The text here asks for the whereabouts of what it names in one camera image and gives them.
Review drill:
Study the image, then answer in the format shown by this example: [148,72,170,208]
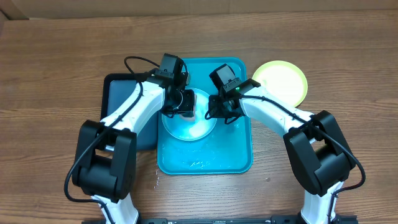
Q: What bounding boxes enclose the yellow-green plate front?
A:
[252,60,308,107]

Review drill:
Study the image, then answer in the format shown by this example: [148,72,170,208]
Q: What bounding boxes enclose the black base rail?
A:
[81,215,359,224]

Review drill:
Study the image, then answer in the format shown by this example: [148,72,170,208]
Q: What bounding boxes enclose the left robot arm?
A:
[63,54,195,223]

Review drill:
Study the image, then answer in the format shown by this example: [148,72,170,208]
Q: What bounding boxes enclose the green scrubbing sponge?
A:
[180,93,197,122]

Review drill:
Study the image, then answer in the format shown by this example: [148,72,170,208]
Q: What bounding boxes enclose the black plastic tray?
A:
[100,73,159,151]

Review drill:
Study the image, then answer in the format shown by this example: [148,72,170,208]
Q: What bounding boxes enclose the light blue plate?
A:
[161,88,217,141]

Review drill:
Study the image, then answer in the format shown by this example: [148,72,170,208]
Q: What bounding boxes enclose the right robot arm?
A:
[205,64,358,223]

